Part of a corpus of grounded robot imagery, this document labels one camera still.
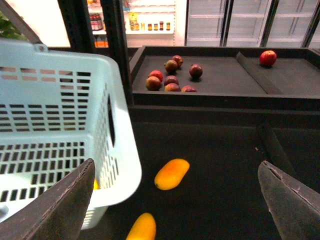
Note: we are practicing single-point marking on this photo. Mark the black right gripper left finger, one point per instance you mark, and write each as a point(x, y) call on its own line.
point(58, 213)

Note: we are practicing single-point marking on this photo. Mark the yellow mango on tray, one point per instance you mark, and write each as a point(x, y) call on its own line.
point(171, 174)

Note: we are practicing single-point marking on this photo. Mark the brown basket handle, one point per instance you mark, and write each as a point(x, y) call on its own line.
point(18, 22)

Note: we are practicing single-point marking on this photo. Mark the yellow mango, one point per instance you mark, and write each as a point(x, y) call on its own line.
point(171, 174)
point(144, 228)

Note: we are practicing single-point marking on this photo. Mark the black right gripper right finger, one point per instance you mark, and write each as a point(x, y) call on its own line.
point(294, 207)

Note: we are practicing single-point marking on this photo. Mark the red apple on shelf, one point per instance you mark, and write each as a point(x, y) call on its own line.
point(268, 58)

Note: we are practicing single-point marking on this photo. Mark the yellow lemon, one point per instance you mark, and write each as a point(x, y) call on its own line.
point(96, 185)

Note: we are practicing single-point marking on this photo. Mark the light blue plastic basket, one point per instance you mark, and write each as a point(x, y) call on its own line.
point(58, 109)

